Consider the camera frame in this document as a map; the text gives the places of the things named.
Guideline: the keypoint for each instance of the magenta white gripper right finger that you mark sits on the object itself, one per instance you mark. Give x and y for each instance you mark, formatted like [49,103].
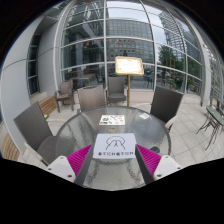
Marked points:
[153,166]

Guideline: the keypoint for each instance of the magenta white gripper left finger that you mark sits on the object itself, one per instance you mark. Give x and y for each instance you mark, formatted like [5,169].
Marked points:
[74,167]

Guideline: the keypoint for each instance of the round glass table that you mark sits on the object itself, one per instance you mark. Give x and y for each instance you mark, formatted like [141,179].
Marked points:
[113,174]

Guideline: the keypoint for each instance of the white printed paper sheet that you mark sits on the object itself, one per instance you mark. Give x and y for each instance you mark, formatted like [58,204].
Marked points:
[115,146]

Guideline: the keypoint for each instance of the colourful menu card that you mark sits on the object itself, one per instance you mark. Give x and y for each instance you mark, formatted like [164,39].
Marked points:
[112,120]

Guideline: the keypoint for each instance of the grey wicker chair right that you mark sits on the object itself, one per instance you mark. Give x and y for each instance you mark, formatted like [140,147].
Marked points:
[165,105]

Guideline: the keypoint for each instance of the wooden bench left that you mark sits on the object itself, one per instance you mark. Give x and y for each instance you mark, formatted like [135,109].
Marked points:
[47,105]

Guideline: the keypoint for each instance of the grey wicker chair back-left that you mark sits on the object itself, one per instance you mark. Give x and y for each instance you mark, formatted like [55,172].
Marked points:
[91,97]

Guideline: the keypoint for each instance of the grey wicker chair far left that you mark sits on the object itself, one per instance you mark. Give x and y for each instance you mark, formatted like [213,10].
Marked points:
[65,93]

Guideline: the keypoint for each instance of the glass side table right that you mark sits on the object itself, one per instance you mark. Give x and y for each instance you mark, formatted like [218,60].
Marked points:
[214,120]

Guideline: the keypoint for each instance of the grey wicker chair far centre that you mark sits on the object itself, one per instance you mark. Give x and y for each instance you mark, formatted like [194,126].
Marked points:
[116,89]

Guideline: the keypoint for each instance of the wooden menu board stand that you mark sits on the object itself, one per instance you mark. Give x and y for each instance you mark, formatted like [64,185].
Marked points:
[130,66]

